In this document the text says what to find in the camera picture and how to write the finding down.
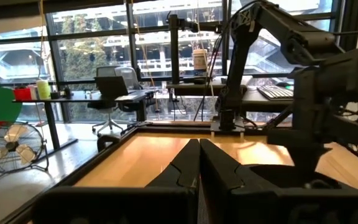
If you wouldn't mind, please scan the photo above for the metal floor fan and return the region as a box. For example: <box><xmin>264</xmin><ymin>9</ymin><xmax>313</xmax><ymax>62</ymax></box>
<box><xmin>0</xmin><ymin>121</ymin><xmax>50</xmax><ymax>187</ymax></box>

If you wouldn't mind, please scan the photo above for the grey mesh office chair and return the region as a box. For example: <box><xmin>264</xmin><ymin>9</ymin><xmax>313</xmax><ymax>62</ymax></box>
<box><xmin>114</xmin><ymin>66</ymin><xmax>142</xmax><ymax>91</ymax></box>

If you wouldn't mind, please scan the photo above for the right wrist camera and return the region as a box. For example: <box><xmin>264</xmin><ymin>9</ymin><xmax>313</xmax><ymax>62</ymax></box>
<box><xmin>317</xmin><ymin>46</ymin><xmax>358</xmax><ymax>105</ymax></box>

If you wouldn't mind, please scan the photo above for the black laptop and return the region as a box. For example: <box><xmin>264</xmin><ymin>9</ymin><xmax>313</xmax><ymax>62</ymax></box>
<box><xmin>94</xmin><ymin>75</ymin><xmax>130</xmax><ymax>98</ymax></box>

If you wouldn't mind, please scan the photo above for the black window frame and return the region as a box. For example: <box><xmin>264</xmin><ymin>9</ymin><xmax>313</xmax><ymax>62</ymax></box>
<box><xmin>0</xmin><ymin>0</ymin><xmax>358</xmax><ymax>124</ymax></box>

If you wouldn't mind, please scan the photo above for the black clamp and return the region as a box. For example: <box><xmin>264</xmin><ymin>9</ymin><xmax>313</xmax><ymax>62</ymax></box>
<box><xmin>96</xmin><ymin>134</ymin><xmax>121</xmax><ymax>154</ymax></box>

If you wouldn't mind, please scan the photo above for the red container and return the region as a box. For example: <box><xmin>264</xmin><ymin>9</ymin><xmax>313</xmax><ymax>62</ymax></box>
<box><xmin>13</xmin><ymin>87</ymin><xmax>32</xmax><ymax>101</ymax></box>

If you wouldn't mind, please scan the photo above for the black camera stand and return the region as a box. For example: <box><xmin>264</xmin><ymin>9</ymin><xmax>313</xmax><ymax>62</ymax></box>
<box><xmin>166</xmin><ymin>14</ymin><xmax>226</xmax><ymax>103</ymax></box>

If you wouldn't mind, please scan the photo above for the yellow-green container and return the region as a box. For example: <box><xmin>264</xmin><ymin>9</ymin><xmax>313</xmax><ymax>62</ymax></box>
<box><xmin>36</xmin><ymin>79</ymin><xmax>52</xmax><ymax>101</ymax></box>

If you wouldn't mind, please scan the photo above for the black side desk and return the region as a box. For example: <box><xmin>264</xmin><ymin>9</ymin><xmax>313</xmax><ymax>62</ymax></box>
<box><xmin>165</xmin><ymin>82</ymin><xmax>295</xmax><ymax>114</ymax></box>

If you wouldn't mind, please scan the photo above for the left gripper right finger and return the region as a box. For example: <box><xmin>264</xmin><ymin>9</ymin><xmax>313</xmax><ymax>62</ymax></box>
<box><xmin>200</xmin><ymin>139</ymin><xmax>244</xmax><ymax>224</ymax></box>

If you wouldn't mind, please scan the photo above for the black window desk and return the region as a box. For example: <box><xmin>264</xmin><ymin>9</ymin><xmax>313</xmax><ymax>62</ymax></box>
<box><xmin>12</xmin><ymin>90</ymin><xmax>150</xmax><ymax>155</ymax></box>

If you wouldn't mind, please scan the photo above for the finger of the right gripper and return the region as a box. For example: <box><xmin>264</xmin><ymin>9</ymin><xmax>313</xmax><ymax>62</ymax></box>
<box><xmin>309</xmin><ymin>146</ymin><xmax>332</xmax><ymax>180</ymax></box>
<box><xmin>287</xmin><ymin>146</ymin><xmax>310</xmax><ymax>180</ymax></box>

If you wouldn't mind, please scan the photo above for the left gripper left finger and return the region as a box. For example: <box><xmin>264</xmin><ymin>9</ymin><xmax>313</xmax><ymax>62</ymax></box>
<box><xmin>146</xmin><ymin>139</ymin><xmax>201</xmax><ymax>189</ymax></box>

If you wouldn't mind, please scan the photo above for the dark office chair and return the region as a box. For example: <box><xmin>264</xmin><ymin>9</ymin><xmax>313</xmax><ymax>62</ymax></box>
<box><xmin>87</xmin><ymin>65</ymin><xmax>127</xmax><ymax>138</ymax></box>

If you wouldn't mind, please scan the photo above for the black keyboard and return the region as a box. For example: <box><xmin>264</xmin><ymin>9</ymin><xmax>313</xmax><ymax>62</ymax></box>
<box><xmin>255</xmin><ymin>85</ymin><xmax>295</xmax><ymax>101</ymax></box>

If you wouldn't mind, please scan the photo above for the black aluminium table frame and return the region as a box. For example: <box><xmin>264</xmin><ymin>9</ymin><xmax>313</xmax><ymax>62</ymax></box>
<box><xmin>0</xmin><ymin>119</ymin><xmax>358</xmax><ymax>224</ymax></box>

